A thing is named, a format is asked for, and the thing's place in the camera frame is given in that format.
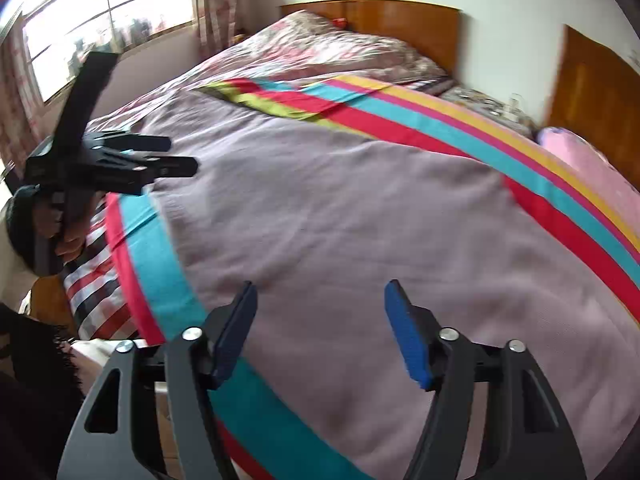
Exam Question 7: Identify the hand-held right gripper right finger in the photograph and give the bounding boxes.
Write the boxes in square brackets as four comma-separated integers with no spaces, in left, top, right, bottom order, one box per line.
[384,280,588,480]

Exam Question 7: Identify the rainbow striped blanket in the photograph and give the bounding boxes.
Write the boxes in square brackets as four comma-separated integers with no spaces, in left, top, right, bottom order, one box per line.
[105,74,640,480]

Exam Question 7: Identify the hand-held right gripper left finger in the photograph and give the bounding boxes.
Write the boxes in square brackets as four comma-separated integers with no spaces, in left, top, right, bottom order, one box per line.
[56,281,259,480]

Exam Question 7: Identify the barred window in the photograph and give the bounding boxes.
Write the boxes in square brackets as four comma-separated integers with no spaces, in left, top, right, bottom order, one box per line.
[0,0,198,106]

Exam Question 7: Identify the dark clothing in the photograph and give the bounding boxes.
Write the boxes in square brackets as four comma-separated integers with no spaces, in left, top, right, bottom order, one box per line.
[0,305,88,480]

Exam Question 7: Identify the plaid bed sheet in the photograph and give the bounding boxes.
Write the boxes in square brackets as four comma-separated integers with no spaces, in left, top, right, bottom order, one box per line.
[62,195,141,341]

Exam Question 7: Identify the cluttered nightstand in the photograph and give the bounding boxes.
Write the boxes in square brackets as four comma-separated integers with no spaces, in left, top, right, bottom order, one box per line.
[440,85,536,136]

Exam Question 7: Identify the lilac pants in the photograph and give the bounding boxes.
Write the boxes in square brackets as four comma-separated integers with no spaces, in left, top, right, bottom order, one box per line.
[85,90,640,480]

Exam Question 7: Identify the person's left forearm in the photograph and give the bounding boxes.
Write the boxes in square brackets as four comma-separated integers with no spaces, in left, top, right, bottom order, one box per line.
[0,185,41,311]

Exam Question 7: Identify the person's left hand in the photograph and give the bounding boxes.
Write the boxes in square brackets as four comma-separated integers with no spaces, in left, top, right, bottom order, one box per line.
[32,194,94,263]

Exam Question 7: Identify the faded floral quilt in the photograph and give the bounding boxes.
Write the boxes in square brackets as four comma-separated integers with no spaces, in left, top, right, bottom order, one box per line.
[90,10,451,126]

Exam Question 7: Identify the plain wooden headboard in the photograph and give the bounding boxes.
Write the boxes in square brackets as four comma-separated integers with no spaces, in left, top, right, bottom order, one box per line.
[279,0,461,78]

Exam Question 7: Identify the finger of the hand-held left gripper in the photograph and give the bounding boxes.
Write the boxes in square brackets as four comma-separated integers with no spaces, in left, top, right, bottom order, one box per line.
[146,156,199,179]
[105,132,172,153]

